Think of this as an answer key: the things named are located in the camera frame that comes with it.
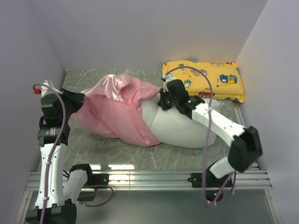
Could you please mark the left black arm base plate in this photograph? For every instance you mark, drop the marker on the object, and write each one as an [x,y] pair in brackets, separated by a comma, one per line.
[100,182]

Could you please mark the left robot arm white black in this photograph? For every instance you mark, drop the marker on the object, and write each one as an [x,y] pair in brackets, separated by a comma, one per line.
[56,202]

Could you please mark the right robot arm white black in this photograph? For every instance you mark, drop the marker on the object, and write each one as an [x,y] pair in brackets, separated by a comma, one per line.
[244,142]

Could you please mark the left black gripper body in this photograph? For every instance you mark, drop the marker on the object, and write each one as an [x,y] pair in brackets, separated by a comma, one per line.
[73,103]

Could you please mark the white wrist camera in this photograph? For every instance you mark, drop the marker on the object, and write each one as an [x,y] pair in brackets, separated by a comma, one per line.
[166,78]
[46,88]

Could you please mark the pink pillowcase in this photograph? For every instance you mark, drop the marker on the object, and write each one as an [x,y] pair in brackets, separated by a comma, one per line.
[112,109]

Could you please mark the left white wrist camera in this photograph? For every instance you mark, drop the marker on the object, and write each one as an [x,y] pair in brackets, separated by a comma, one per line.
[46,88]

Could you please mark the yellow cartoon car pillow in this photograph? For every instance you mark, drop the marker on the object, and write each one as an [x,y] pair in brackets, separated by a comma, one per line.
[201,78]

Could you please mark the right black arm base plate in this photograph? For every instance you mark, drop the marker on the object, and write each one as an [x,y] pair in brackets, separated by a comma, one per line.
[198,182]

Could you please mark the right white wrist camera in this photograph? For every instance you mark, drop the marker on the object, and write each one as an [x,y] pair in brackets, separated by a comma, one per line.
[166,78]

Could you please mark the aluminium rail frame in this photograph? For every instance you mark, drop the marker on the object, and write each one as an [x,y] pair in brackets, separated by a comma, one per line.
[150,186]

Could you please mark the white pillow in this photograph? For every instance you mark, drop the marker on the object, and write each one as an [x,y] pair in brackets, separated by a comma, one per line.
[171,127]

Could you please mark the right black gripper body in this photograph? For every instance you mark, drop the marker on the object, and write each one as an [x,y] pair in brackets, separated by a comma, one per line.
[167,101]

